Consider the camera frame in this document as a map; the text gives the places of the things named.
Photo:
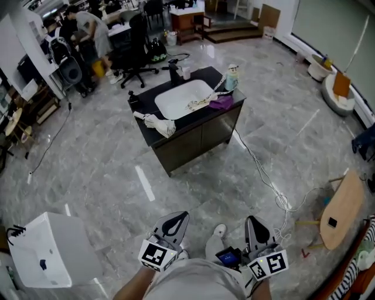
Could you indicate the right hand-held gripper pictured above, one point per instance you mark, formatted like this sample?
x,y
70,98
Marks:
x,y
269,263

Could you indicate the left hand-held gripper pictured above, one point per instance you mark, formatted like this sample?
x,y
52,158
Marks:
x,y
153,255

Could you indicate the scratched dark wooden cabinet door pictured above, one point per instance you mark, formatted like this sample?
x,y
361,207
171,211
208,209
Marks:
x,y
178,152

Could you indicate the purple cloth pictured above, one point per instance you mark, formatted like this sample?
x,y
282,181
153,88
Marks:
x,y
221,102

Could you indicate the person's right forearm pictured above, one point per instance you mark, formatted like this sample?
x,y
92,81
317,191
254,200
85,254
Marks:
x,y
262,291

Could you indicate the person's left forearm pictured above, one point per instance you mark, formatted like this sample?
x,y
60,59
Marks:
x,y
132,284

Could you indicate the dark wooden vanity cabinet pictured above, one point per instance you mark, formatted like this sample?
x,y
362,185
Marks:
x,y
190,140

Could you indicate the white shoe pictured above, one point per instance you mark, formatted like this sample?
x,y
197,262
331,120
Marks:
x,y
219,230
184,254

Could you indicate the black display device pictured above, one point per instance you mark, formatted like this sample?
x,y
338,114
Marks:
x,y
228,257

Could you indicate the person's right leg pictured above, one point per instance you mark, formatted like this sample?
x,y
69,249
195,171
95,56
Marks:
x,y
214,249

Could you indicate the person's light grey shirt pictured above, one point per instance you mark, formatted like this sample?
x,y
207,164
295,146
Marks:
x,y
190,281

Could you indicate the small black white device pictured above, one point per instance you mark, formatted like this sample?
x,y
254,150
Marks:
x,y
332,222

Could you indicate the oval wooden side table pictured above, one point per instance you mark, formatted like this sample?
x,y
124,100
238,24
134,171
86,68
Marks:
x,y
342,211

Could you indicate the striped black white fabric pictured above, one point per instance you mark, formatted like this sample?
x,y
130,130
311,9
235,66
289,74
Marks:
x,y
348,281

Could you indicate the beige crumpled towel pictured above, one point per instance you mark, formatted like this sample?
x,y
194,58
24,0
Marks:
x,y
162,126

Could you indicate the black vanity countertop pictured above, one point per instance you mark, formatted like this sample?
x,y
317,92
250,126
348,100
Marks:
x,y
146,102

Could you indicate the white sink basin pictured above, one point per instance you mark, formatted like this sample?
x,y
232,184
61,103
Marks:
x,y
181,98

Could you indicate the small black countertop container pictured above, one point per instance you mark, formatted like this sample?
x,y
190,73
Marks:
x,y
134,99

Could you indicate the white power strip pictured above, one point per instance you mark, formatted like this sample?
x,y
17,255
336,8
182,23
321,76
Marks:
x,y
29,177

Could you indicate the black curved faucet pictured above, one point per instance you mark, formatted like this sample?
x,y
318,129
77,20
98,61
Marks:
x,y
14,231

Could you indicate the pink cup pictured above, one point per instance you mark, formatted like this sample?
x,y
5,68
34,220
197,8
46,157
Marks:
x,y
186,72

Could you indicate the large round floor seat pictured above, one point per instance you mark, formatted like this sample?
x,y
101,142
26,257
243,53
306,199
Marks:
x,y
331,96

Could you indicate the teal cartoon water bottle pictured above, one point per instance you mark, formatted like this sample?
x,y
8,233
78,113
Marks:
x,y
232,79

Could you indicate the orange cushion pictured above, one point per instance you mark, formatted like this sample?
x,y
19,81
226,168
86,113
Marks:
x,y
342,85

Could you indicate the yellow bin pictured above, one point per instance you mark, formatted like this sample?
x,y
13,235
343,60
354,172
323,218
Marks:
x,y
98,68

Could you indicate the small white round floor seat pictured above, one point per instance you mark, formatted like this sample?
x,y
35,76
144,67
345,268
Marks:
x,y
317,70

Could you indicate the black green bag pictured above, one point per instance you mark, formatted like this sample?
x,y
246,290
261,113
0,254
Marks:
x,y
156,49

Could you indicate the grey oval shell seat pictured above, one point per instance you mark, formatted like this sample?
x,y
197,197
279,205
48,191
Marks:
x,y
70,70

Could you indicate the round wooden stool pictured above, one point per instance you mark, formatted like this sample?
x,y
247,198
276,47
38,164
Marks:
x,y
14,123

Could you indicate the black office chair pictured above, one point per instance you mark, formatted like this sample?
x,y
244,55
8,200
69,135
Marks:
x,y
134,44

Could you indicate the white bucket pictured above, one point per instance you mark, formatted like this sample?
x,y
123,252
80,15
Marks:
x,y
171,38

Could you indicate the grey roller blind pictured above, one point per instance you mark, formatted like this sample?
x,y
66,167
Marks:
x,y
322,23
369,64

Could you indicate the white box with red print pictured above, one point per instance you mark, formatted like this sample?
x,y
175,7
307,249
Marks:
x,y
269,32

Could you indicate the dark wooden platform steps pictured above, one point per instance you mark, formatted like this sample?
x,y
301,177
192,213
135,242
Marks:
x,y
234,32

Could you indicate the brown cardboard sheet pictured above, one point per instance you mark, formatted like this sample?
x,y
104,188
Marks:
x,y
269,16

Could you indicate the white square pedestal basin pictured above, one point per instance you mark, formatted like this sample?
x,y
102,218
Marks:
x,y
58,252

